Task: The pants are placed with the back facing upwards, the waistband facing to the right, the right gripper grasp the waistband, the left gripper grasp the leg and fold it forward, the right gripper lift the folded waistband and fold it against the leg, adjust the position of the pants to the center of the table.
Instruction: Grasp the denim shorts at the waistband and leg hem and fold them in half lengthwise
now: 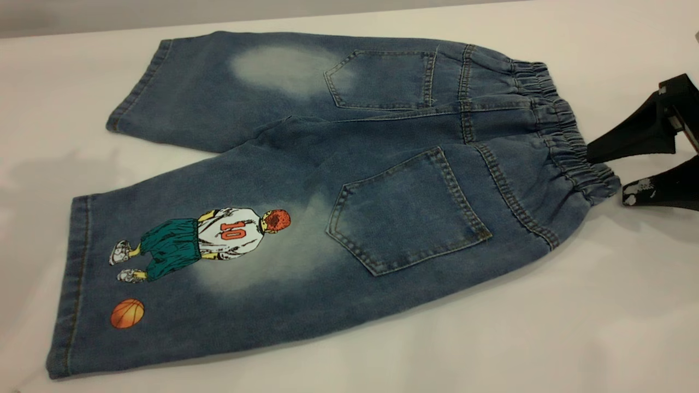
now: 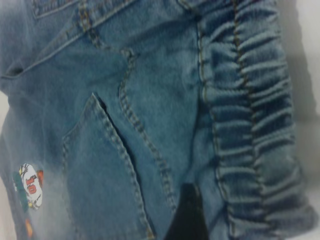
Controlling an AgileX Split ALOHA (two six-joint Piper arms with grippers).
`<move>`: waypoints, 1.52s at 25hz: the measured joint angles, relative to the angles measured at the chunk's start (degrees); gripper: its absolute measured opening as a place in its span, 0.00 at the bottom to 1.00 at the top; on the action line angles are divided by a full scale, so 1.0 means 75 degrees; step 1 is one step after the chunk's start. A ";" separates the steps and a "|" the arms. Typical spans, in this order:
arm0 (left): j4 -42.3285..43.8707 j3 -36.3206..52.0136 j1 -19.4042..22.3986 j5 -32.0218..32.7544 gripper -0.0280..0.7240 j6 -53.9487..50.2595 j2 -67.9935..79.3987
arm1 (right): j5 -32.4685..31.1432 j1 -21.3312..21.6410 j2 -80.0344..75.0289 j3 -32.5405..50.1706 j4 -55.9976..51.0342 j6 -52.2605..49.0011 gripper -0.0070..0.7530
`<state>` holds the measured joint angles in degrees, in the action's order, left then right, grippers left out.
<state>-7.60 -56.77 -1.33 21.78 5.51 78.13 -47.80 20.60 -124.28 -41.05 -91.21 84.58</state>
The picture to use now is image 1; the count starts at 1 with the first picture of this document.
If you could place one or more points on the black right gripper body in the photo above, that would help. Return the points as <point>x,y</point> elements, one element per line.
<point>685,101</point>

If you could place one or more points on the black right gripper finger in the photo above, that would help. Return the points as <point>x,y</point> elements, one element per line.
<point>639,134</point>
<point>671,188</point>

